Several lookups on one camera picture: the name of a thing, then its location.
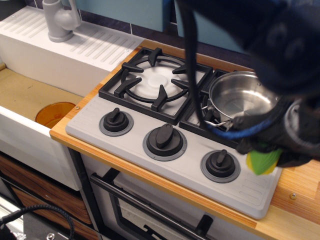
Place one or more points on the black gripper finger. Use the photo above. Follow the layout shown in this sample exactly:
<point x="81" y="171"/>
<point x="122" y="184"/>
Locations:
<point x="247" y="145"/>

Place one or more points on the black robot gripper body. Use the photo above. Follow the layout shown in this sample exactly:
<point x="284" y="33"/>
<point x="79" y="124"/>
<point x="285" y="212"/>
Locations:
<point x="292" y="125"/>

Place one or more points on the green yellow toy corncob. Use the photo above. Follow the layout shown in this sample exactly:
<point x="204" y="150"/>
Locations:
<point x="263" y="163"/>

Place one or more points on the stainless steel pot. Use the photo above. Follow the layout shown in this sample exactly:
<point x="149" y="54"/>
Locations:
<point x="238" y="94"/>

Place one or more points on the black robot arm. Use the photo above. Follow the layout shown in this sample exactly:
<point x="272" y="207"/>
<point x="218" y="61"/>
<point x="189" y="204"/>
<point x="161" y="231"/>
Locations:
<point x="284" y="44"/>

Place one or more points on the black right stove knob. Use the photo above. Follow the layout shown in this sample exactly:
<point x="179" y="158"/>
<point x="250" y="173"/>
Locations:
<point x="220" y="166"/>

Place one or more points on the black stove knob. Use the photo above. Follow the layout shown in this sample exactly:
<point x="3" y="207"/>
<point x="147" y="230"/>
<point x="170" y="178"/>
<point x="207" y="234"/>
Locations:
<point x="165" y="143"/>
<point x="220" y="166"/>
<point x="116" y="123"/>

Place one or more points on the grey toy stove top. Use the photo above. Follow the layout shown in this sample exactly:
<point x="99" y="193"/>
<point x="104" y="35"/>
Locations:
<point x="249" y="194"/>

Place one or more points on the black middle stove knob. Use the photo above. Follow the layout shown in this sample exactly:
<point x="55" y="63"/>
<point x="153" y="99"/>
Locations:
<point x="165" y="143"/>

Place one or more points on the black left stove knob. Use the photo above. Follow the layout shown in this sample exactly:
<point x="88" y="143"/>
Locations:
<point x="116" y="123"/>

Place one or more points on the black right burner grate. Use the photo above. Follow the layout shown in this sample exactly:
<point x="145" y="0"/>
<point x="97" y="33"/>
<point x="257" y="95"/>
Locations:
<point x="190" y="120"/>

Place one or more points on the black burner grate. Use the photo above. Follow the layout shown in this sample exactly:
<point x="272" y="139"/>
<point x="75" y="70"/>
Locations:
<point x="190" y="120"/>
<point x="152" y="84"/>

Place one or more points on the black left burner grate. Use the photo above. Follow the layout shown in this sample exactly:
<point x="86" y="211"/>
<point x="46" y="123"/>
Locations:
<point x="152" y="84"/>

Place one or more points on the teal cabinet right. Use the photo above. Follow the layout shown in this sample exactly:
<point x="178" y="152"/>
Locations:
<point x="208" y="32"/>

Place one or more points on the teal cabinet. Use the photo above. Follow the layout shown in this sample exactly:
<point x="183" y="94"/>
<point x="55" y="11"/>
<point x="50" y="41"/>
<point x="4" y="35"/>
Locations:
<point x="208" y="32"/>
<point x="150" y="14"/>

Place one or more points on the teal cabinet left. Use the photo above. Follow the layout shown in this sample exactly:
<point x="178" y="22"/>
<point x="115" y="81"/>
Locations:
<point x="150" y="14"/>

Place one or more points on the orange sink drain plate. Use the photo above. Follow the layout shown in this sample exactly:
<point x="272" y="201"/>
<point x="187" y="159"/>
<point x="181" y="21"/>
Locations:
<point x="51" y="114"/>

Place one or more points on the white toy sink unit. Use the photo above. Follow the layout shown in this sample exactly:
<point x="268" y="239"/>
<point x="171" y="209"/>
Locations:
<point x="36" y="72"/>

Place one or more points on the wooden drawer front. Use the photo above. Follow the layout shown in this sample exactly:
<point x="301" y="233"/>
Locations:
<point x="27" y="187"/>

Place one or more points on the grey toy faucet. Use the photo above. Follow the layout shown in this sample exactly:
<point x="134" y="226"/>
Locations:
<point x="60" y="22"/>

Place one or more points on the oven door with handle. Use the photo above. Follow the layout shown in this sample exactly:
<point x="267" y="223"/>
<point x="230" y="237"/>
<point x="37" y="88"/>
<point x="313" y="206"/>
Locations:
<point x="143" y="221"/>

